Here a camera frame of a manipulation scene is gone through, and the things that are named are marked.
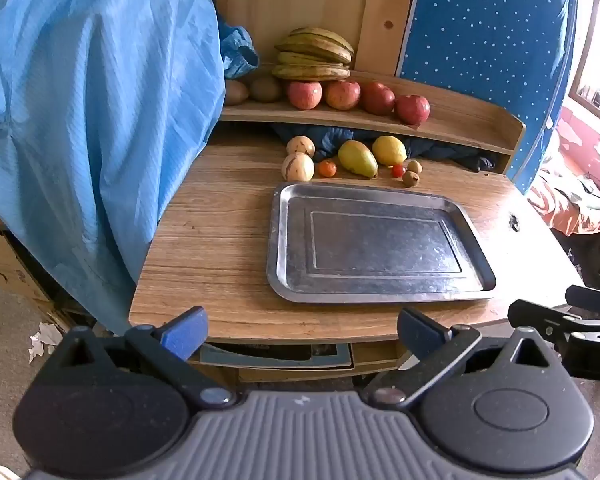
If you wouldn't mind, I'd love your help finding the brown kiwi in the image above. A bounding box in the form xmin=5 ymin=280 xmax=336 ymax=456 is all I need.
xmin=223 ymin=80 xmax=251 ymax=107
xmin=249 ymin=77 xmax=282 ymax=103

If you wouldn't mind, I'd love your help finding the light wooden panel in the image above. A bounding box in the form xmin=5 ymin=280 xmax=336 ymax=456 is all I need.
xmin=212 ymin=0 xmax=421 ymax=76

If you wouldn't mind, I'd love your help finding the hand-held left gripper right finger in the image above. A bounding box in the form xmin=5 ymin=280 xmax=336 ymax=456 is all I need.
xmin=369 ymin=307 xmax=557 ymax=408

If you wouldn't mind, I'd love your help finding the blue white-dotted board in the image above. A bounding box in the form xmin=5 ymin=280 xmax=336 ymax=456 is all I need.
xmin=397 ymin=0 xmax=581 ymax=191

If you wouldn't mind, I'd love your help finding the orange pink cloth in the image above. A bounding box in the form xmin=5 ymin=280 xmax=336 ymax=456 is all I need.
xmin=527 ymin=155 xmax=600 ymax=236

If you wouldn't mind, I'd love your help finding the red apple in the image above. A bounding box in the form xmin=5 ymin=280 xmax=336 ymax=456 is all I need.
xmin=287 ymin=80 xmax=324 ymax=111
xmin=360 ymin=81 xmax=396 ymax=115
xmin=324 ymin=80 xmax=362 ymax=111
xmin=394 ymin=94 xmax=431 ymax=126

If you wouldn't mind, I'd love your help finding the beige striped pepino melon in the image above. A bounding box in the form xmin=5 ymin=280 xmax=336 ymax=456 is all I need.
xmin=286 ymin=135 xmax=316 ymax=158
xmin=282 ymin=152 xmax=315 ymax=182

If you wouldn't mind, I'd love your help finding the bunch of bananas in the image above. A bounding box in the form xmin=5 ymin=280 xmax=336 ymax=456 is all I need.
xmin=271 ymin=27 xmax=355 ymax=82

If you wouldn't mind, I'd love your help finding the blue plastic bag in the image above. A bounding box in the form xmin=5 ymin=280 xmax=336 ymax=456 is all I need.
xmin=217 ymin=12 xmax=260 ymax=81

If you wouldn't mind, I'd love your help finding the dark blue cloth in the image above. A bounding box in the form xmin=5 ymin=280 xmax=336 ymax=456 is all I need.
xmin=271 ymin=122 xmax=496 ymax=173

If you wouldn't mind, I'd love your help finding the cardboard box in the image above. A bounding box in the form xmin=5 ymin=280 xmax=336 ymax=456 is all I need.
xmin=0 ymin=195 xmax=48 ymax=306

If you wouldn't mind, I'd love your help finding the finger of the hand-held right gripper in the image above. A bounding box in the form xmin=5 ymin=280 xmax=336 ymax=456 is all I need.
xmin=565 ymin=285 xmax=600 ymax=318
xmin=507 ymin=299 xmax=600 ymax=357

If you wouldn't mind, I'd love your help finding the blue bordered board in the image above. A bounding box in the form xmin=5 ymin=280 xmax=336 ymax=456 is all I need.
xmin=199 ymin=342 xmax=355 ymax=372

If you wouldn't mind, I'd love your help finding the curved wooden shelf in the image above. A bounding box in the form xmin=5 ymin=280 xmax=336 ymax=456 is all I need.
xmin=219 ymin=62 xmax=527 ymax=173

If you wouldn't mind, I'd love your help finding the large light blue cloth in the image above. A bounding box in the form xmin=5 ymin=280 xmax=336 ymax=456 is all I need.
xmin=0 ymin=0 xmax=228 ymax=336

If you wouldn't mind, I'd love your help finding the yellow lemon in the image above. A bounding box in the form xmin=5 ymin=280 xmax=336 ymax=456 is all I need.
xmin=371 ymin=135 xmax=408 ymax=167

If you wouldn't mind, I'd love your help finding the metal tray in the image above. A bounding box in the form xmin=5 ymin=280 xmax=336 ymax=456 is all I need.
xmin=266 ymin=182 xmax=497 ymax=304

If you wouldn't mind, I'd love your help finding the crumpled white paper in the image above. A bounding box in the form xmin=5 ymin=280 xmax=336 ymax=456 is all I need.
xmin=28 ymin=322 xmax=62 ymax=364

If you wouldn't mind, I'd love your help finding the green mango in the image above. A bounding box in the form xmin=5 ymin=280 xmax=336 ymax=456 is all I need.
xmin=338 ymin=140 xmax=379 ymax=179

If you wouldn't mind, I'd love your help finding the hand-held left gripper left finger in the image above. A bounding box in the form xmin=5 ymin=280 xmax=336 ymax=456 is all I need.
xmin=50 ymin=306 xmax=236 ymax=408

